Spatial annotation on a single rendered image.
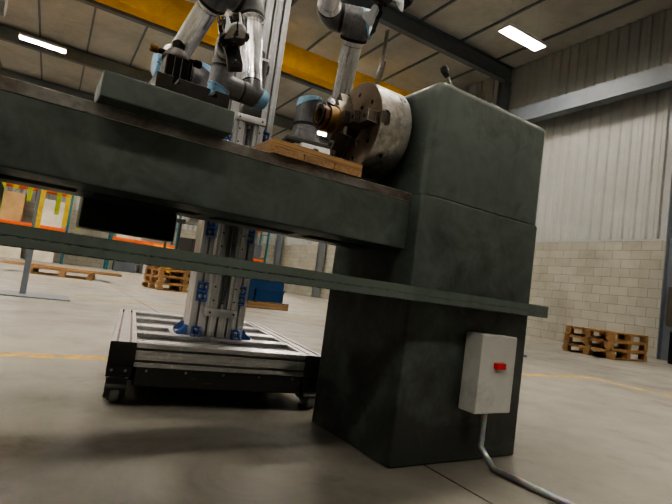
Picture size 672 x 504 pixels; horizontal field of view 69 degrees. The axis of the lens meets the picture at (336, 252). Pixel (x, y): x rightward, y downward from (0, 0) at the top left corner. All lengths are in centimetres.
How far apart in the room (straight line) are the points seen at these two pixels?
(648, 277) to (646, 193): 183
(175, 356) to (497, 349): 117
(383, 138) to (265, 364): 102
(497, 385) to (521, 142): 89
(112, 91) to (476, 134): 115
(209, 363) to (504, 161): 135
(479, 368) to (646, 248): 1059
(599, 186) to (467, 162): 1140
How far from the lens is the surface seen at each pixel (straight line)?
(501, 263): 185
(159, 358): 198
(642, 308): 1204
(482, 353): 169
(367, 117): 159
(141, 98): 121
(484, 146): 181
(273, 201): 134
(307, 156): 139
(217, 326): 231
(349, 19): 221
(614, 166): 1300
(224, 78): 175
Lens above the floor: 52
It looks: 4 degrees up
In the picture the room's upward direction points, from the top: 8 degrees clockwise
